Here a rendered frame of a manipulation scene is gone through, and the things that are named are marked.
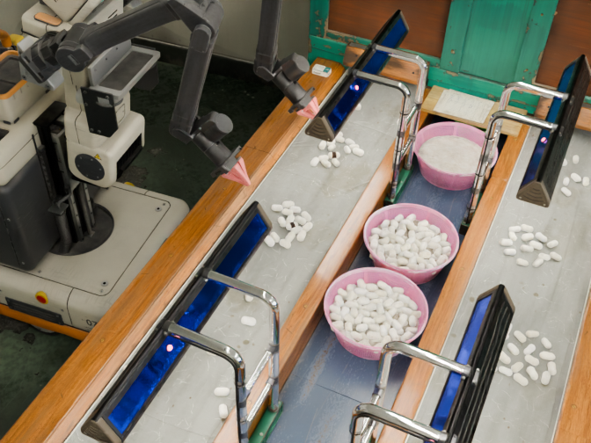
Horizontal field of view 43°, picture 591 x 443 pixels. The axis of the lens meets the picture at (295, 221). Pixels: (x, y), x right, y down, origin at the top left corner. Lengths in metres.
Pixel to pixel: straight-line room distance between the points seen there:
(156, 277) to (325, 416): 0.57
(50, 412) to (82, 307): 0.89
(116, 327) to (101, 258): 0.86
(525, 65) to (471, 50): 0.18
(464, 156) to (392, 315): 0.73
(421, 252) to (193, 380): 0.73
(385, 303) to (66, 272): 1.22
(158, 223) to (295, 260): 0.91
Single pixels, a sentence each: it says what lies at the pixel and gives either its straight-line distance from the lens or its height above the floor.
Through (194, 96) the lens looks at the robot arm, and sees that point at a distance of 1.97.
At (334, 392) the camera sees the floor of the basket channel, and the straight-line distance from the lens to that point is 1.91.
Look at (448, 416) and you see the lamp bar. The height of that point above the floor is 1.10.
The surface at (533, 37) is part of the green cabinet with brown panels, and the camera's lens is 2.56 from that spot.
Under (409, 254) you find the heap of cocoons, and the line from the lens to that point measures 2.13.
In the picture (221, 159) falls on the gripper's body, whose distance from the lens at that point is 2.09.
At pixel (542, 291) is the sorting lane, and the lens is 2.14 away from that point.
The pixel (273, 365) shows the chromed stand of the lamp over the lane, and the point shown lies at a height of 0.90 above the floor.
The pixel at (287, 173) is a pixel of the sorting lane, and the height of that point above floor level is 0.74.
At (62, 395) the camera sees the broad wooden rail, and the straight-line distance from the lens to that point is 1.85.
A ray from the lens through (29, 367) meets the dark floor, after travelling 2.89.
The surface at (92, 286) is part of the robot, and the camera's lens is 2.70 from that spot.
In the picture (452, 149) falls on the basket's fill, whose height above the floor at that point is 0.73.
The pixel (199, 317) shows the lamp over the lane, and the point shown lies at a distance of 1.54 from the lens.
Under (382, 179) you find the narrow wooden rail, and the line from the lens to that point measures 2.31.
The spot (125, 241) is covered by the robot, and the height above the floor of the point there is 0.28.
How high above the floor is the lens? 2.27
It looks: 44 degrees down
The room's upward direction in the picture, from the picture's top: 2 degrees clockwise
